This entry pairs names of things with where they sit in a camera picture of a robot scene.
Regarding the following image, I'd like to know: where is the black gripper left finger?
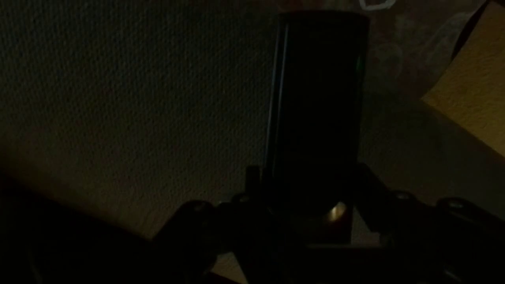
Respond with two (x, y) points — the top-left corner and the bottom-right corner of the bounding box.
(150, 164), (278, 284)

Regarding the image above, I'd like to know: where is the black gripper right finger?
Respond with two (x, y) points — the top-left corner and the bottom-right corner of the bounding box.
(357, 164), (505, 284)

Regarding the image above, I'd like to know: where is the grey-green fabric couch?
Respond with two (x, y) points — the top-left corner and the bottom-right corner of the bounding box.
(0, 0), (281, 246)

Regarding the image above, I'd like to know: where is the wooden side table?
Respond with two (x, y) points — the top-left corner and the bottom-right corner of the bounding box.
(362, 0), (505, 211)

